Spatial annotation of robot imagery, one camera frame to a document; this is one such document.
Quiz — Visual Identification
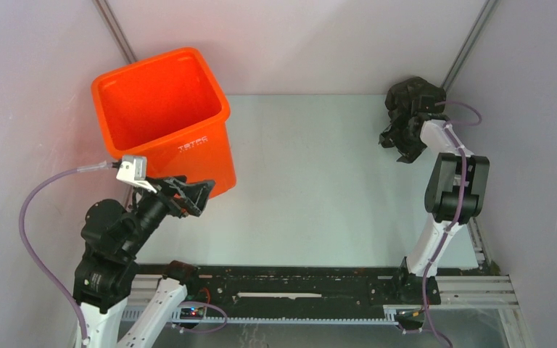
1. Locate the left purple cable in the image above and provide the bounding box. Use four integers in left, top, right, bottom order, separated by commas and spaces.
17, 161, 118, 347

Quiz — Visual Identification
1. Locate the purple cable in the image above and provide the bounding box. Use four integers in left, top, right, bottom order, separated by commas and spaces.
398, 99, 483, 348
17, 161, 118, 347

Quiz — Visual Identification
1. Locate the right metal corner strip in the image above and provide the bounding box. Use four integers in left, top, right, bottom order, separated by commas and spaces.
442, 0, 500, 91

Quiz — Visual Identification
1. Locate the left small circuit board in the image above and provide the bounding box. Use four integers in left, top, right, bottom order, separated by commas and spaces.
178, 307, 206, 320

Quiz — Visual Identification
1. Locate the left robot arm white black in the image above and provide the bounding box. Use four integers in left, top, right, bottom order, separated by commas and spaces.
73, 175, 215, 347

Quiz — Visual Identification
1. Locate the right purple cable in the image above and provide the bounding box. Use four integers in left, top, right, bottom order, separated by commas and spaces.
398, 99, 483, 348

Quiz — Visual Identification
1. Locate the black plastic trash bag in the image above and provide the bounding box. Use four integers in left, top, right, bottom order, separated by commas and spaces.
384, 77, 448, 125

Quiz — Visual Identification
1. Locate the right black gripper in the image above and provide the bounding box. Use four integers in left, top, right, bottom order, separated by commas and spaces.
380, 112, 429, 165

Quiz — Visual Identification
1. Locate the metal corner strip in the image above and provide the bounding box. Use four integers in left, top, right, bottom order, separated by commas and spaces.
92, 0, 137, 65
442, 0, 500, 91

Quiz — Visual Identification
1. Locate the right small circuit board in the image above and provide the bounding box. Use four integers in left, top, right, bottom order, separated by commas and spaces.
395, 309, 426, 334

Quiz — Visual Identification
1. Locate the small circuit board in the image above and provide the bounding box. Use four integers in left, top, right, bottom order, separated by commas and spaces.
178, 307, 206, 320
395, 309, 426, 334

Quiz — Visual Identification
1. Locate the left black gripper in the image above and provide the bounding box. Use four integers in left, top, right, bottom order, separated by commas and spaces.
123, 172, 216, 253

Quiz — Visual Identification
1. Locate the left metal corner strip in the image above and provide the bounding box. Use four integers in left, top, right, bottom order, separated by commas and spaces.
92, 0, 137, 65

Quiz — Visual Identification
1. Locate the orange plastic trash bin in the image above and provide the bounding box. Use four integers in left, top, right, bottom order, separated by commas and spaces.
91, 47, 236, 197

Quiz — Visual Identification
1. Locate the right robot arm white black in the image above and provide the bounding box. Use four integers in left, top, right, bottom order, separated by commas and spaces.
379, 113, 490, 305

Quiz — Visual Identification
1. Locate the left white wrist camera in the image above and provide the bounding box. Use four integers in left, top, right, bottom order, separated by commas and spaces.
116, 155, 157, 194

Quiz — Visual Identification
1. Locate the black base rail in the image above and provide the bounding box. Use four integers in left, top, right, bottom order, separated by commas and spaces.
124, 262, 520, 328

